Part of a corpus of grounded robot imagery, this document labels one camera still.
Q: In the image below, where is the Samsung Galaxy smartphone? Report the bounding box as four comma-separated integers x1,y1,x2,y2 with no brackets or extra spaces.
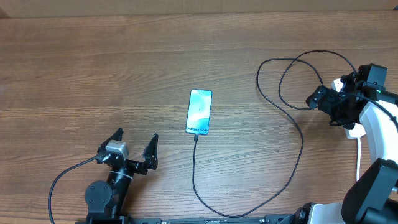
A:
185,89,213,135

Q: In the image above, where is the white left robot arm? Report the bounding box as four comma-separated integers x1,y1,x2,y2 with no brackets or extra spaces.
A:
85,128,159,223

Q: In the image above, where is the white power strip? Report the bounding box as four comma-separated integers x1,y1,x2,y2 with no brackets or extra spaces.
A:
331,78,366,139

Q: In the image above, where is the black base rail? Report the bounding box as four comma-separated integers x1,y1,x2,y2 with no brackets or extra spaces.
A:
75,214,295,224

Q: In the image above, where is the white power strip cord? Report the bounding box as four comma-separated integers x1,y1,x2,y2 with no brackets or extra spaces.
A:
355,136,363,183

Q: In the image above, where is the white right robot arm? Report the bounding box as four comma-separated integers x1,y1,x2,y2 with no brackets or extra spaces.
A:
290,86,397,223

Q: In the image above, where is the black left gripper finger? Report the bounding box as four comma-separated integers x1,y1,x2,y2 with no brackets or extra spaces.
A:
142,133,159,170
97,128,124,153

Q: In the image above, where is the black USB charging cable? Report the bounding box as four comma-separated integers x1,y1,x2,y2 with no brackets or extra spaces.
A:
192,49,358,218

